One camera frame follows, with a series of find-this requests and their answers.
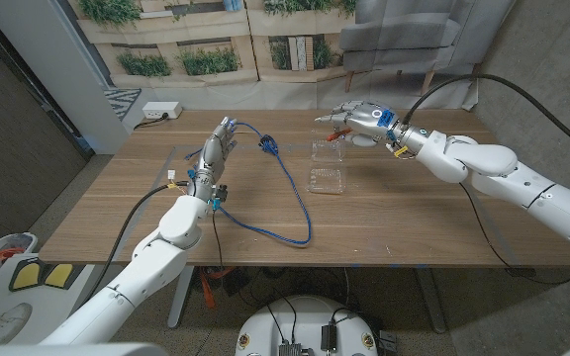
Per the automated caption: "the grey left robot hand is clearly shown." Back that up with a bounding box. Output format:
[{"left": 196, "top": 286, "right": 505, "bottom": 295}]
[{"left": 188, "top": 116, "right": 239, "bottom": 199}]

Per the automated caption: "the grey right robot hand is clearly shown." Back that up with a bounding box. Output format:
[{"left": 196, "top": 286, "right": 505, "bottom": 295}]
[{"left": 314, "top": 100, "right": 405, "bottom": 148}]

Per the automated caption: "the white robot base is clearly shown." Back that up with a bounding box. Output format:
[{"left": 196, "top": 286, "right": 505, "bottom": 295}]
[{"left": 235, "top": 295, "right": 379, "bottom": 356}]

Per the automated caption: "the clear plastic clamshell container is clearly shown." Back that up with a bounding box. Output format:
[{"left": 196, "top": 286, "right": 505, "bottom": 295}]
[{"left": 307, "top": 129, "right": 348, "bottom": 196}]

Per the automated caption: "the white power strip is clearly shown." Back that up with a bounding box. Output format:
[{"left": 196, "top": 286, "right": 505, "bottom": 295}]
[{"left": 142, "top": 101, "right": 184, "bottom": 121}]

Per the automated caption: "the chevron patterned mat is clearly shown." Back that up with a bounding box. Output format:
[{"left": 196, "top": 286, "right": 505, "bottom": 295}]
[{"left": 104, "top": 87, "right": 143, "bottom": 123}]

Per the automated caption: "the printed garden backdrop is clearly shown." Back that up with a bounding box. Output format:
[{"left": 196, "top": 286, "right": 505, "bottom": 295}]
[{"left": 66, "top": 0, "right": 517, "bottom": 111}]

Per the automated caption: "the grey table leg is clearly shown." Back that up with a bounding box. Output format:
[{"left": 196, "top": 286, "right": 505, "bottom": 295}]
[
  {"left": 413, "top": 266, "right": 448, "bottom": 335},
  {"left": 167, "top": 265, "right": 196, "bottom": 330}
]

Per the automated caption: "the yellow foot pedal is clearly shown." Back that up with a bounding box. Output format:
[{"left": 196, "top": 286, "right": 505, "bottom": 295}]
[
  {"left": 8, "top": 260, "right": 44, "bottom": 293},
  {"left": 47, "top": 263, "right": 74, "bottom": 288}
]

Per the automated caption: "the black power adapter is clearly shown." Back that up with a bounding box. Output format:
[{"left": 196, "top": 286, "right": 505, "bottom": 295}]
[{"left": 320, "top": 323, "right": 338, "bottom": 352}]

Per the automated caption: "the white bin with orange contents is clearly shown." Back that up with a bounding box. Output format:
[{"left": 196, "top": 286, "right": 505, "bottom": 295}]
[{"left": 0, "top": 231, "right": 39, "bottom": 261}]

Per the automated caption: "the small black box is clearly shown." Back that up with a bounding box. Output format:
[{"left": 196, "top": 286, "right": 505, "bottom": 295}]
[{"left": 377, "top": 329, "right": 399, "bottom": 353}]

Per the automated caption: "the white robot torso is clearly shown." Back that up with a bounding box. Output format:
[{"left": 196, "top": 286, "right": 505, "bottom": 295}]
[{"left": 0, "top": 339, "right": 570, "bottom": 356}]

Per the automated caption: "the white sneaker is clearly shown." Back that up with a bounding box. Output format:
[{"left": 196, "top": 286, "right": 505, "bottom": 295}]
[{"left": 0, "top": 302, "right": 34, "bottom": 346}]

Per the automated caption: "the blue USB cable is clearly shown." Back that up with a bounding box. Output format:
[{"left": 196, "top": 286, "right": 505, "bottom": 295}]
[{"left": 184, "top": 121, "right": 313, "bottom": 247}]

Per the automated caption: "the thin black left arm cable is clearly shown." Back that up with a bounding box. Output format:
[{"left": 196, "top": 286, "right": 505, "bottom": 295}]
[{"left": 193, "top": 210, "right": 225, "bottom": 356}]

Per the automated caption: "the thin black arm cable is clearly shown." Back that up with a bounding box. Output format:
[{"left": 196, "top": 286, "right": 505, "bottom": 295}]
[
  {"left": 193, "top": 210, "right": 225, "bottom": 356},
  {"left": 457, "top": 181, "right": 570, "bottom": 287}
]

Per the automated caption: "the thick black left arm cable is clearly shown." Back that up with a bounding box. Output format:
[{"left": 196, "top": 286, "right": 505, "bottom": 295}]
[{"left": 79, "top": 181, "right": 190, "bottom": 311}]

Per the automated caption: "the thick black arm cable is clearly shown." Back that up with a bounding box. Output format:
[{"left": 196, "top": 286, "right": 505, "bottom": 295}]
[
  {"left": 79, "top": 181, "right": 190, "bottom": 311},
  {"left": 402, "top": 73, "right": 570, "bottom": 162}
]

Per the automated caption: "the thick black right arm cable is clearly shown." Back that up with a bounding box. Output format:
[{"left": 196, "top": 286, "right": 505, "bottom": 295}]
[{"left": 402, "top": 73, "right": 570, "bottom": 162}]

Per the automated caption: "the orange strap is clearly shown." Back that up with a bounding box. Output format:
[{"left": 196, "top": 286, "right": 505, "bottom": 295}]
[{"left": 199, "top": 266, "right": 237, "bottom": 311}]

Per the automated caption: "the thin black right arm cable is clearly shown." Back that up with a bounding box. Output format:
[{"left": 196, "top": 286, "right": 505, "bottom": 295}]
[{"left": 457, "top": 181, "right": 570, "bottom": 287}]

